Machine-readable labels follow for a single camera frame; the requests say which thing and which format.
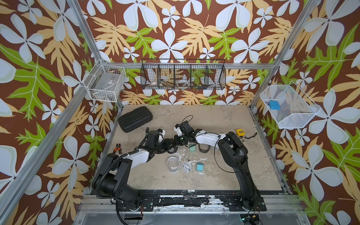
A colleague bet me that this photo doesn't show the white wire basket right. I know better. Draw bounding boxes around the white wire basket right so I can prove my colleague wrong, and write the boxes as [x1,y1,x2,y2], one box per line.
[260,82,321,129]

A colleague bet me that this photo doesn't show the mint green charger plug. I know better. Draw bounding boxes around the mint green charger plug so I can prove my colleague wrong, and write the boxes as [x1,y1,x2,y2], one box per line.
[189,145,196,152]

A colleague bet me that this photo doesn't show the white wire basket left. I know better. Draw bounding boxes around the white wire basket left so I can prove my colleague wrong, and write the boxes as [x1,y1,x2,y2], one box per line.
[84,61,126,103]

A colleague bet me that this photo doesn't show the yellow tape measure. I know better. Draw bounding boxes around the yellow tape measure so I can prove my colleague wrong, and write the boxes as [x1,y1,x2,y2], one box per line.
[236,128,245,137]

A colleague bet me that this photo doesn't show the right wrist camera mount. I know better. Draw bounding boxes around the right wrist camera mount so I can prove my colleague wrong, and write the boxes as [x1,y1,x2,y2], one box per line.
[174,121,194,137]

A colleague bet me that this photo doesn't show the blue object in basket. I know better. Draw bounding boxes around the blue object in basket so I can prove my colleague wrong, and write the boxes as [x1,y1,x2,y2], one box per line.
[268,100,281,110]

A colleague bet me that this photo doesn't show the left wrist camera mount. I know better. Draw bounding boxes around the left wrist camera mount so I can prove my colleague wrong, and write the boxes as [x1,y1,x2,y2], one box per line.
[157,128,166,143]

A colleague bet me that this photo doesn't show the teal charger plug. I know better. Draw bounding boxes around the teal charger plug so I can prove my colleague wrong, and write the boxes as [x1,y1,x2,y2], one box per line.
[196,162,204,172]

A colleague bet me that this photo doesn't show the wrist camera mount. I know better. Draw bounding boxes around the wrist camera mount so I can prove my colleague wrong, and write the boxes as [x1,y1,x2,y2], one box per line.
[174,121,194,137]
[157,128,166,143]

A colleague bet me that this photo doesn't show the black wire basket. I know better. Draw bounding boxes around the black wire basket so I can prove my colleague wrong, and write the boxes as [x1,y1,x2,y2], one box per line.
[139,59,227,90]

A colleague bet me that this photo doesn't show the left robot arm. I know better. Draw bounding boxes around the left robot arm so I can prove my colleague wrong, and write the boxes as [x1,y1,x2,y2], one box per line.
[92,129,175,209]

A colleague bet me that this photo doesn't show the orange handled pliers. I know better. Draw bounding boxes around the orange handled pliers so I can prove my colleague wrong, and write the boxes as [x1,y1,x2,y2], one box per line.
[113,143,122,155]

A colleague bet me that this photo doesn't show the white wire basket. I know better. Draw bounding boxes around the white wire basket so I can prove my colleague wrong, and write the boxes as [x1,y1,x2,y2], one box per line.
[260,82,321,129]
[84,61,126,103]

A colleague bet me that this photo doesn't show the black ribbed hard case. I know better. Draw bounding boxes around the black ribbed hard case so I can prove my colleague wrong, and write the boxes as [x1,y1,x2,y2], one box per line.
[118,106,153,133]

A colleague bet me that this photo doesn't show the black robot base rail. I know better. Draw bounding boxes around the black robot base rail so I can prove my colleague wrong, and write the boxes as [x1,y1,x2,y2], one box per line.
[115,189,268,213]

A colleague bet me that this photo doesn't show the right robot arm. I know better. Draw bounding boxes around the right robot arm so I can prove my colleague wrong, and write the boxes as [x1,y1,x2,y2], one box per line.
[174,129,267,211]

